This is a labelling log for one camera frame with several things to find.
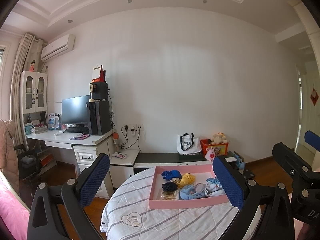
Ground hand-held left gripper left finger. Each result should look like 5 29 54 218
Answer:
27 153 110 240

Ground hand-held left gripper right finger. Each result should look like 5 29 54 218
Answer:
212 156 298 240

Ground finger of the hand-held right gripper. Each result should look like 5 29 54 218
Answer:
272 142 313 180
304 130 320 153

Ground yellow plush toy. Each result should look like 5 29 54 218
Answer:
176 172 196 188

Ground light blue fleece baby garment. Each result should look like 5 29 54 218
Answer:
179 184 200 200

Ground pink tray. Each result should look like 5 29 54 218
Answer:
149 164 228 209

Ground tan fabric item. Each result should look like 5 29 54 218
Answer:
161 191 180 201

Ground light blue white baby cloth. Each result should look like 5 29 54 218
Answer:
205 177 225 196

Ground white desk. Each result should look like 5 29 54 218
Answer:
26 130 117 195

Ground red toy box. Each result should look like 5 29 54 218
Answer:
199 139 230 158

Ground pink plush toy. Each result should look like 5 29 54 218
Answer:
205 146 217 161

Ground cream plush toy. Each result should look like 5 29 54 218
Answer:
211 132 228 145

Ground white tote bag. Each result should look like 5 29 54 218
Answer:
177 133 202 154

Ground navy blue scrunchie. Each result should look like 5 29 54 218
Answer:
162 182 179 192

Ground black computer tower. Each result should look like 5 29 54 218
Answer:
86 100 111 136

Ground black white low cabinet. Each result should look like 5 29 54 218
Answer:
109 149 244 180

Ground white striped quilt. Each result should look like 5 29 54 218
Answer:
100 164 263 240

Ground black office chair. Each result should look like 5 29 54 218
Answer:
14 144 43 188

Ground blue white packets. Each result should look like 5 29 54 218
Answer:
48 112 60 130

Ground black computer monitor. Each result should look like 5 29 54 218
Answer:
62 95 91 128

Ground stack of books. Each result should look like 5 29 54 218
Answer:
30 124 48 134

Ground pink bed cover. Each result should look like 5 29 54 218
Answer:
0 177 31 240

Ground pink padded jacket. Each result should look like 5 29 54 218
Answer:
0 119 20 193

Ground black speaker box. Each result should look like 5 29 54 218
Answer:
89 81 108 102

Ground red paper bag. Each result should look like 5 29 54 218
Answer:
92 64 107 83

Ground white glass-door cabinet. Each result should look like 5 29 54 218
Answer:
20 70 48 135

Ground white air conditioner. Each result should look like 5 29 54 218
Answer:
41 34 75 62

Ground window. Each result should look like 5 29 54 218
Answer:
0 42 12 80

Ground white door frame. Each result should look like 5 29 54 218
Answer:
294 65 320 155

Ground black power cables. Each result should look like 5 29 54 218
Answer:
121 126 142 153

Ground wall power outlets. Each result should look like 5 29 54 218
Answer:
124 124 144 132

